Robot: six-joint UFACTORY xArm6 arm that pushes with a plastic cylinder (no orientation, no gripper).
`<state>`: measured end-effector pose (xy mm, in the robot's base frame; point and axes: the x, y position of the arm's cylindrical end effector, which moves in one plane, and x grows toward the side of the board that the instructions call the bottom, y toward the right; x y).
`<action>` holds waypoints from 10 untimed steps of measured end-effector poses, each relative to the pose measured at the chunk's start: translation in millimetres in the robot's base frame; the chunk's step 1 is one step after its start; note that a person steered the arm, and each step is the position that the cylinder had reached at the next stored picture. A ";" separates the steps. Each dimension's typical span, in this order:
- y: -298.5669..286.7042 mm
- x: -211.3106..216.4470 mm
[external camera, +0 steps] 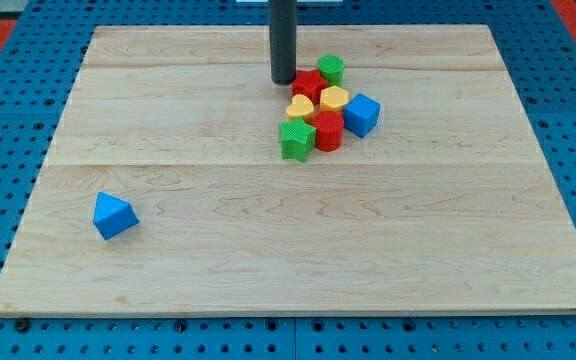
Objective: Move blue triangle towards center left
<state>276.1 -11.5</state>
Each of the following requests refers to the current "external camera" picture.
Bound red cylinder block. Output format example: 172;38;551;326
313;111;344;152

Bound yellow hexagon block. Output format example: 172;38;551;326
319;86;350;115

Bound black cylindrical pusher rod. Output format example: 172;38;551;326
268;0;297;85

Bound yellow heart block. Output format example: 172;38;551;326
285;94;315;124

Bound blue triangle block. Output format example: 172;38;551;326
93;192;139;240

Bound green cylinder block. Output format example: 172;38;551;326
317;54;345;86

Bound wooden board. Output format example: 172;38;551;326
0;25;576;318

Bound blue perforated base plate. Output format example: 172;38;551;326
0;0;576;359

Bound red star block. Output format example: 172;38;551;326
292;69;328;105

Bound blue cube block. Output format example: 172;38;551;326
343;93;381;138

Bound green star block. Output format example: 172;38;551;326
279;117;316;162

